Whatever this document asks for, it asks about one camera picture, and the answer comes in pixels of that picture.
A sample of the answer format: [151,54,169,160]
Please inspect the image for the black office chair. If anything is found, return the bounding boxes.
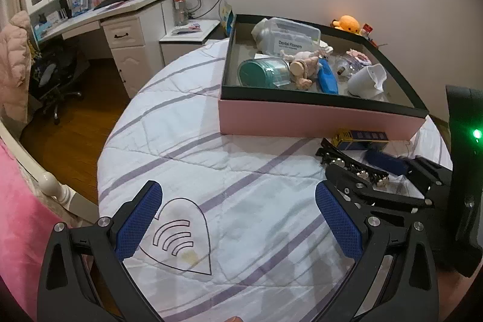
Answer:
[29,42,84,125]

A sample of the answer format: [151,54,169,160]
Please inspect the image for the blue oblong case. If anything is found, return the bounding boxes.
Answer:
[318,59,339,95]

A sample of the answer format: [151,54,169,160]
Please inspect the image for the black power cables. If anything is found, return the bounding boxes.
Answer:
[187,0,227,21]

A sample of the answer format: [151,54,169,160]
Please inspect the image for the white desk with drawers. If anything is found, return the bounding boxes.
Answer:
[32,0,182,96]

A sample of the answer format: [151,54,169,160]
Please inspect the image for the pink box with dark rim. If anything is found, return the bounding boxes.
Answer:
[218,14,430,141]

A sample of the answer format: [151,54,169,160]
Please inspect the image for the orange-capped water bottle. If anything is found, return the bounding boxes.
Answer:
[174,0,188,25]

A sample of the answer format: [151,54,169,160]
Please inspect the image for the person's right forearm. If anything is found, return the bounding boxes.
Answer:
[438,267,483,322]

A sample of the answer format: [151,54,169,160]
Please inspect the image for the blue yellow bag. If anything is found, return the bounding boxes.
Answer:
[221,1,237,36]

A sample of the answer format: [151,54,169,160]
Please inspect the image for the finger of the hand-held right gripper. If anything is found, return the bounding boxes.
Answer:
[325,163,431,214]
[365,149,453,195]

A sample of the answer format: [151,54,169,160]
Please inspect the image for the magazine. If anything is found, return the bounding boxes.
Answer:
[173,22,204,35]

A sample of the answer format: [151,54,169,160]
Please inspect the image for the clear plastic box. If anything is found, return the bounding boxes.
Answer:
[260,17,321,56]

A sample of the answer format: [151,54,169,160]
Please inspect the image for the white bed frame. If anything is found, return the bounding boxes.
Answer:
[0,120,99,225]

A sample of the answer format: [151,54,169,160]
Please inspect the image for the white cup-shaped figurine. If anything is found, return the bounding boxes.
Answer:
[347,63,388,99]

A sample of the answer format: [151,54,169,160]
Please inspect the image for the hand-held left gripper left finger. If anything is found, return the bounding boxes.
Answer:
[37,180,164,322]

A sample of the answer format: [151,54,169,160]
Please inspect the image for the orange octopus plush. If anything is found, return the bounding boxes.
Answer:
[332,16,360,33]

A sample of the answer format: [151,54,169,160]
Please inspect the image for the pink puffer jacket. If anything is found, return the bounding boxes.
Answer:
[0,11,33,116]

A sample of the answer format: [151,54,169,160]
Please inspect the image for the small white cabinet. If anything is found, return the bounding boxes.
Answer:
[158,19,221,68]

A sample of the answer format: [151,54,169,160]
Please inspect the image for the teal plastic jar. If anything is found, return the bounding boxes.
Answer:
[238,58,291,89]

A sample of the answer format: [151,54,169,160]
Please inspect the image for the black studded hair clip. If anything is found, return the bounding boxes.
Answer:
[316,138,391,187]

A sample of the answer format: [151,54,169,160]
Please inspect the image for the small doll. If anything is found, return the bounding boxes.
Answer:
[279,46,333,89]

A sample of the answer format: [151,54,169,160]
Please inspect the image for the blue yellow small box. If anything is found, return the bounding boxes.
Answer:
[332,129,389,151]

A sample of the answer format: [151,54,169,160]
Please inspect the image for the pink printed blanket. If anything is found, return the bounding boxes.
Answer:
[0,139,99,322]

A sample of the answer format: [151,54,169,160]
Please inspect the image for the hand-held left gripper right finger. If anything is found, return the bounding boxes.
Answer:
[315,180,441,322]

